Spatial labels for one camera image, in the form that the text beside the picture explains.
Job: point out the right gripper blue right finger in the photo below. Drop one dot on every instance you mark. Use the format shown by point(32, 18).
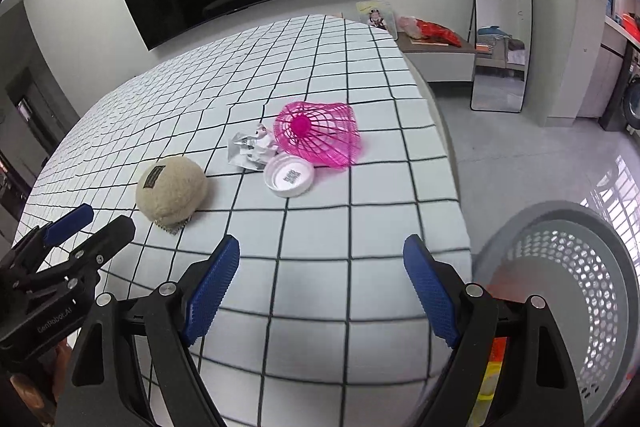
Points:
point(508, 355)

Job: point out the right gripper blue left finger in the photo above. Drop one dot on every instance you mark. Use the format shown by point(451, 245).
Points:
point(104, 384)

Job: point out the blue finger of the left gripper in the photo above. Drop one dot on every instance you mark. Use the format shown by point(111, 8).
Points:
point(66, 227)
point(97, 249)

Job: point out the beige plush toy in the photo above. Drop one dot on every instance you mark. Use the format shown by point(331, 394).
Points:
point(170, 191)

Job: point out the white round lid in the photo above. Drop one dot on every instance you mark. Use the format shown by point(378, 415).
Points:
point(288, 176)

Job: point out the person's left hand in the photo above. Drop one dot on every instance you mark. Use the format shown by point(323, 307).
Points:
point(35, 398)

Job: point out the grey perforated laundry basket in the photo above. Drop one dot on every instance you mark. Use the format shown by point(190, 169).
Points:
point(579, 264)

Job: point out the white grid tablecloth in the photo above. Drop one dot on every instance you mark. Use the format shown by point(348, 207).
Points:
point(320, 325)

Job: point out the pink plastic mesh basket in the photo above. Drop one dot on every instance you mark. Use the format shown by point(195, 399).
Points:
point(323, 134)

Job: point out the front-load washing machine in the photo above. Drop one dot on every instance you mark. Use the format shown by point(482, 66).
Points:
point(623, 110)

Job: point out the low grey tv cabinet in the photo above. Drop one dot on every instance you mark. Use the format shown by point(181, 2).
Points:
point(439, 62)

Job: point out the red bag on cabinet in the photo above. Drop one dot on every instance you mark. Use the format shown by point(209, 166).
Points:
point(433, 32)

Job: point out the red basin on counter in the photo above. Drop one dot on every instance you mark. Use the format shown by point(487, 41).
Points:
point(631, 24)

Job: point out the framed cartoon picture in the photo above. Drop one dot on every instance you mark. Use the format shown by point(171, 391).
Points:
point(378, 14)

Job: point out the standing floor mirror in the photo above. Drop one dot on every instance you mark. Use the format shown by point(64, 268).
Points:
point(501, 32)

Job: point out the white tall cabinet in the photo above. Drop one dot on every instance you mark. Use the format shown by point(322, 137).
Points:
point(572, 69)

